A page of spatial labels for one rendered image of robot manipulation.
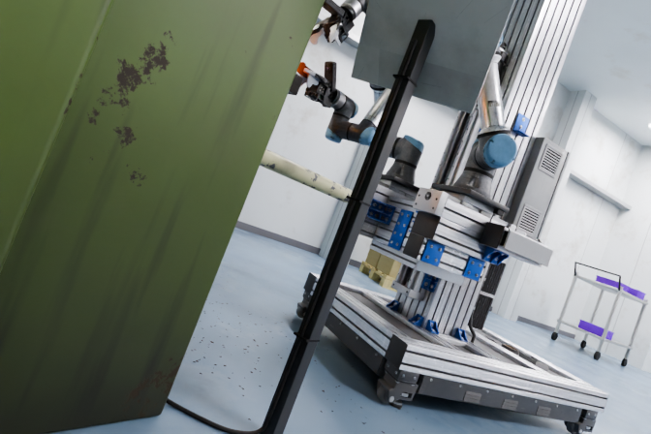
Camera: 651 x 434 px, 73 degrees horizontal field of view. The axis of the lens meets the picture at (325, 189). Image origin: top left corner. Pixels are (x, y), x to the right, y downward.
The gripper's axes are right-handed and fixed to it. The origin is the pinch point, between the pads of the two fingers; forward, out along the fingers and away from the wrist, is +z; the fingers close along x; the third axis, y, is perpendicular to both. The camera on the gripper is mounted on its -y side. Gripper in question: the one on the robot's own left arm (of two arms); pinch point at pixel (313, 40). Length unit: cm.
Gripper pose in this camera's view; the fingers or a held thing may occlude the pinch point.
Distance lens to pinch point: 165.9
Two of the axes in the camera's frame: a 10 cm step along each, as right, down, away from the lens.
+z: -5.8, 7.3, -3.7
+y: 3.8, 6.4, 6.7
